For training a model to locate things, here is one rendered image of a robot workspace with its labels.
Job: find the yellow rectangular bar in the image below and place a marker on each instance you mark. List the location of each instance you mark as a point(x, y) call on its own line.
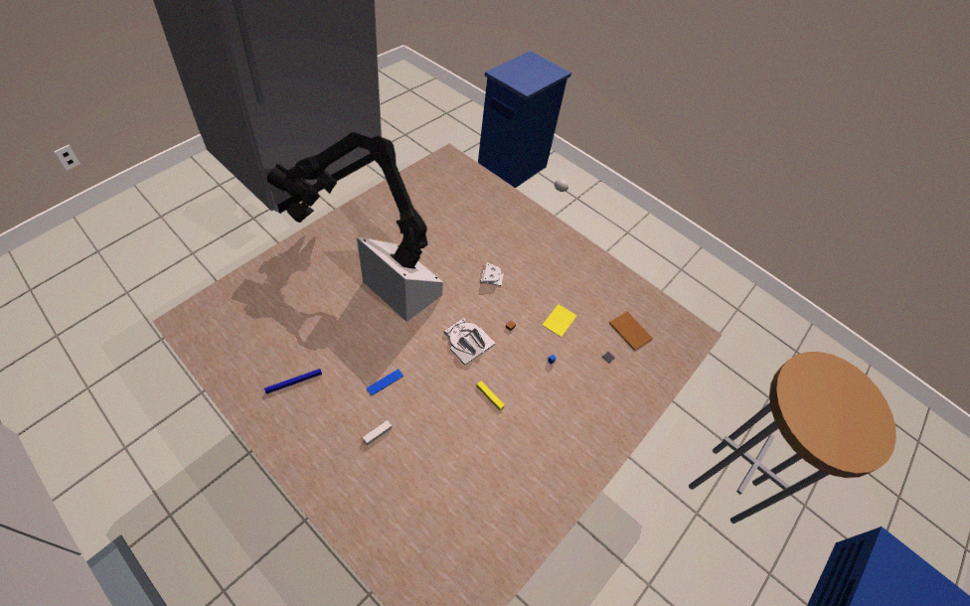
point(489, 394)

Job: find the yellow flat square plate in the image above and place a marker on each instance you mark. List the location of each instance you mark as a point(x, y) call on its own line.
point(559, 321)

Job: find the brown flat rectangular plate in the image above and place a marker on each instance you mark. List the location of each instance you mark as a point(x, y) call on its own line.
point(630, 331)

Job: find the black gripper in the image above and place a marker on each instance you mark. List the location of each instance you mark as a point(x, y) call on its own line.
point(301, 211)

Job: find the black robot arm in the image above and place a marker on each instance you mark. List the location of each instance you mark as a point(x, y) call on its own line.
point(383, 152)

